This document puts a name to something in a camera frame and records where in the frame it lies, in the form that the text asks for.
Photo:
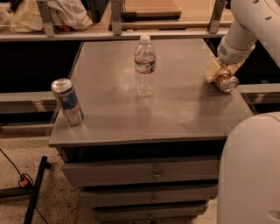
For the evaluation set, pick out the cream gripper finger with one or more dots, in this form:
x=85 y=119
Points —
x=234 y=68
x=215 y=68

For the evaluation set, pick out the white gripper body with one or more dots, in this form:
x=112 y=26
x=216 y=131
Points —
x=234 y=55

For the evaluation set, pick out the orange soda can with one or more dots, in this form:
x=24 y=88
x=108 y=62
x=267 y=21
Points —
x=226 y=83

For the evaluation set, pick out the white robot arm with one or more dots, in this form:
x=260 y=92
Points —
x=249 y=177

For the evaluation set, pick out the clear plastic water bottle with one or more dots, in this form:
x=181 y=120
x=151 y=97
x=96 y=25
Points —
x=145 y=65

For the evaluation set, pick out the silver blue energy drink can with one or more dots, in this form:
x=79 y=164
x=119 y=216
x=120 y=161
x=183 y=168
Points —
x=64 y=93

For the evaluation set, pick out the grey drawer cabinet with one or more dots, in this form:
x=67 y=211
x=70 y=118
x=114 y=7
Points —
x=146 y=158

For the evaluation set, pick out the wooden board on shelf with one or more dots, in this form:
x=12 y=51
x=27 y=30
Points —
x=143 y=10

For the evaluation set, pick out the white cloth on shelf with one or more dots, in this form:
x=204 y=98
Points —
x=22 y=16

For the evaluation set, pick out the grey metal railing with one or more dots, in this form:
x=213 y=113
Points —
x=199 y=18

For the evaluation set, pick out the black stand leg left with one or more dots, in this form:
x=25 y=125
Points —
x=44 y=164

